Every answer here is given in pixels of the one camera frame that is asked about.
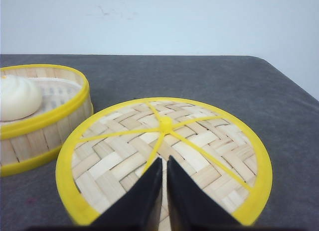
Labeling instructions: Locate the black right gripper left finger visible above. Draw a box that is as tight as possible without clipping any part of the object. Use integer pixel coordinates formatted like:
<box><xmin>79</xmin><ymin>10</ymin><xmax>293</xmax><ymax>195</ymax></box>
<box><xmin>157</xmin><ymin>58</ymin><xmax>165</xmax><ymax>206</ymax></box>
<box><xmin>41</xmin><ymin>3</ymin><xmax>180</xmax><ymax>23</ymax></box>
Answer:
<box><xmin>91</xmin><ymin>158</ymin><xmax>162</xmax><ymax>231</ymax></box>

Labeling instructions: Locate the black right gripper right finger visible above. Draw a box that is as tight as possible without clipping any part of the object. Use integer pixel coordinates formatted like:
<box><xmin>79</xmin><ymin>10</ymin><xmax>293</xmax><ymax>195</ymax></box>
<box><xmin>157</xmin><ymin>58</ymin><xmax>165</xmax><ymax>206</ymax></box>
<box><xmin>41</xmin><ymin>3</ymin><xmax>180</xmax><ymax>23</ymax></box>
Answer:
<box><xmin>167</xmin><ymin>156</ymin><xmax>243</xmax><ymax>231</ymax></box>

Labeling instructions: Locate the woven bamboo steamer lid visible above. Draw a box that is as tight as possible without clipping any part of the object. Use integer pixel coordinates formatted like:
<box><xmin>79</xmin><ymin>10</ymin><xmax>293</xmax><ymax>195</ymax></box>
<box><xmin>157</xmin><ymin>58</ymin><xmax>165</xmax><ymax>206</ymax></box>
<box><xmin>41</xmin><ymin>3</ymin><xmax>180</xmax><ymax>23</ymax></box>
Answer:
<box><xmin>56</xmin><ymin>97</ymin><xmax>273</xmax><ymax>225</ymax></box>

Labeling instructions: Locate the bamboo steamer basket with bun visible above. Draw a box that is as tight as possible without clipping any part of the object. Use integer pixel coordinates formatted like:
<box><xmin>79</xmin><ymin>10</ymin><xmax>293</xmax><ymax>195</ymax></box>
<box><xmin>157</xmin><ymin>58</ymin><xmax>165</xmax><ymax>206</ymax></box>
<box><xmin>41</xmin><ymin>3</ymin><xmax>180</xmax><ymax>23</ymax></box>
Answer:
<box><xmin>0</xmin><ymin>64</ymin><xmax>93</xmax><ymax>177</ymax></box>

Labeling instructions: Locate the white steamed bun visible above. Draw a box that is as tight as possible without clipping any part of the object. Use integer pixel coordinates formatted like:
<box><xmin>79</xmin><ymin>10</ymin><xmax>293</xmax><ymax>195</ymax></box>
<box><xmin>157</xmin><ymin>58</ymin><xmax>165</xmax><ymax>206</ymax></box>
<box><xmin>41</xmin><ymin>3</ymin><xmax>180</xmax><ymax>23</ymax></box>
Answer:
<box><xmin>0</xmin><ymin>75</ymin><xmax>42</xmax><ymax>121</ymax></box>

